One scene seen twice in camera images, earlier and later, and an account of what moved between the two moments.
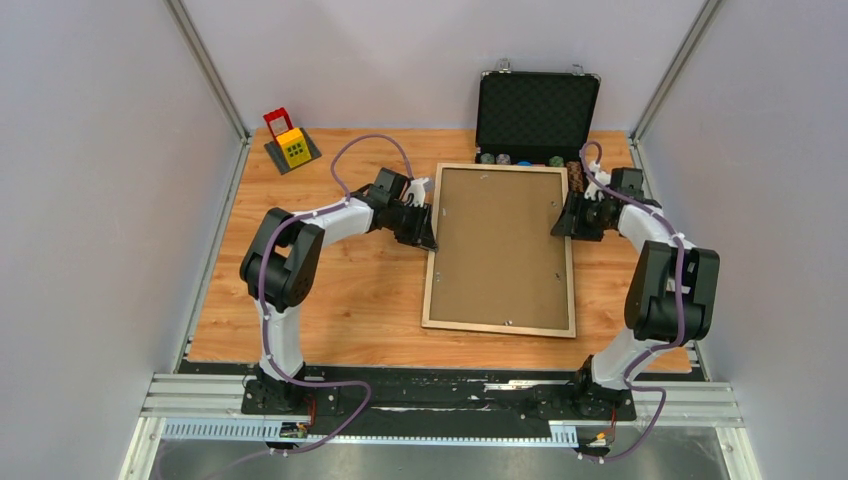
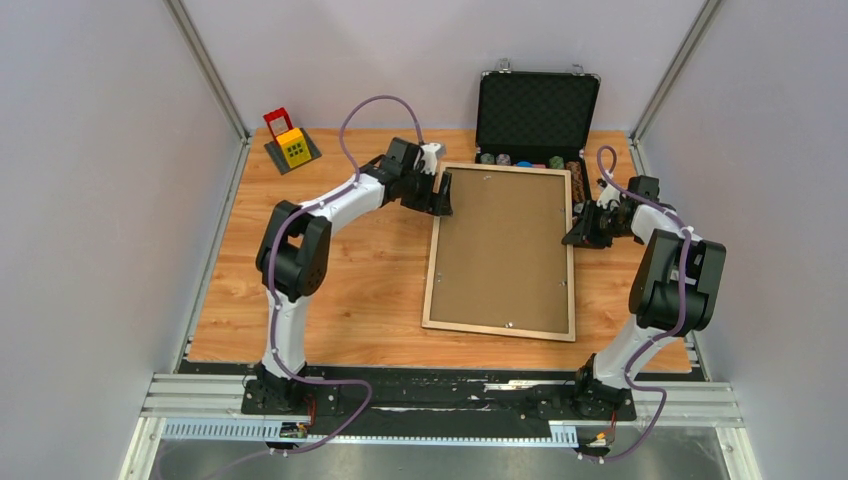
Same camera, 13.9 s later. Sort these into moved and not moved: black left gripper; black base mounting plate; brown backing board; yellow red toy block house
Moved: black left gripper
Not moved: yellow red toy block house; brown backing board; black base mounting plate
